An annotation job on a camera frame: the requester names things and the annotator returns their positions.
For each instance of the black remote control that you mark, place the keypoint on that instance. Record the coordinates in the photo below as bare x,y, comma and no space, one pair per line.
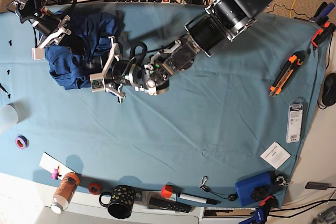
170,205

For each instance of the translucent plastic cup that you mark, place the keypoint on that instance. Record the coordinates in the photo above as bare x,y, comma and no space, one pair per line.
8,118

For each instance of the orange black utility knife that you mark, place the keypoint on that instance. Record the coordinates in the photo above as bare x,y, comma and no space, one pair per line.
289,68

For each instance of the white black marker pen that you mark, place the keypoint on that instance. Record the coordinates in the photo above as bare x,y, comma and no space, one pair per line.
197,199

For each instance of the packaged bit set blister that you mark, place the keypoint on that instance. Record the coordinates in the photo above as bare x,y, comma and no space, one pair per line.
294,122

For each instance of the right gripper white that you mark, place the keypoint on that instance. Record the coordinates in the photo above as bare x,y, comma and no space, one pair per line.
49,36

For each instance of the red orange cube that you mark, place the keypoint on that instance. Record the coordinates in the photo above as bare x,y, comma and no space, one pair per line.
167,191

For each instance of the black computer mouse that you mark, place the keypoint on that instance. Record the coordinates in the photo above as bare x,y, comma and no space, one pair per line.
329,90

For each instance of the orange plastic bottle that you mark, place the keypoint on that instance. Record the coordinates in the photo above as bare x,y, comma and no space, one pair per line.
64,193

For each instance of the white paper card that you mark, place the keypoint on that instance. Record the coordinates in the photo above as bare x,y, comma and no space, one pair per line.
48,163

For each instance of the red tape roll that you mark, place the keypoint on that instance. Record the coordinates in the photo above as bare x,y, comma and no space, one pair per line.
94,189

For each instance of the blue orange clamp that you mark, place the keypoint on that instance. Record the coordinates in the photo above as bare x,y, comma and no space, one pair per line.
261,213

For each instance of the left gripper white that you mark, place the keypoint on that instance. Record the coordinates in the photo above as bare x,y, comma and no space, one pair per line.
99,73

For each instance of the carabiner with black lanyard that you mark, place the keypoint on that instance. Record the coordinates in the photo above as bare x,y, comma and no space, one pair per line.
204,187

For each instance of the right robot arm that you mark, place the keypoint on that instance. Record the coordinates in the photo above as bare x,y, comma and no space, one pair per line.
53,27

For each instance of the black mug gold pattern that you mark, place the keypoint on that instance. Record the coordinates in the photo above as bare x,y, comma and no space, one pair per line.
121,201

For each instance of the blue plastic case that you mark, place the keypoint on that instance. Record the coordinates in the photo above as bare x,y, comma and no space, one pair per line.
256,188

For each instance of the dark blue t-shirt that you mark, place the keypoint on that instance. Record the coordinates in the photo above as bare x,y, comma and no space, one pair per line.
89,39

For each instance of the black power adapter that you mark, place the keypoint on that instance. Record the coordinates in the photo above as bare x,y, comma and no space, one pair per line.
317,186

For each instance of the pink small clip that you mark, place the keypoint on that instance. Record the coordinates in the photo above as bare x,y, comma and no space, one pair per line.
55,175

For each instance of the purple tape roll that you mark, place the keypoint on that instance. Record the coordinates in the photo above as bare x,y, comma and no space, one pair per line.
21,142

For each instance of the white square paper leaflet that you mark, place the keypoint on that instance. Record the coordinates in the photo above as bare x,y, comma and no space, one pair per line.
275,155

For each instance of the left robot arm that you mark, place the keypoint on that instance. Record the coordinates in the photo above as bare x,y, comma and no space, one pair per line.
221,22

